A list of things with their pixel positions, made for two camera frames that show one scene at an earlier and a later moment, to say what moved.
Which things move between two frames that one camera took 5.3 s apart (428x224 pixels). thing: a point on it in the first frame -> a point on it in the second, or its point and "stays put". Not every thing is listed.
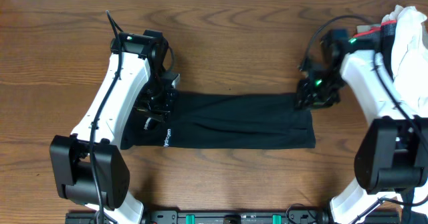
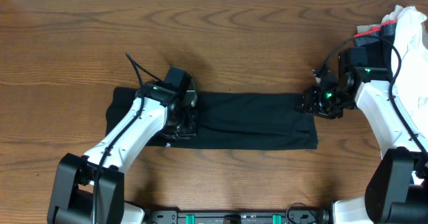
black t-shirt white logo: [222, 120] stays put
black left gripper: [164, 110] -> [192, 130]
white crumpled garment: [409, 57] stays put
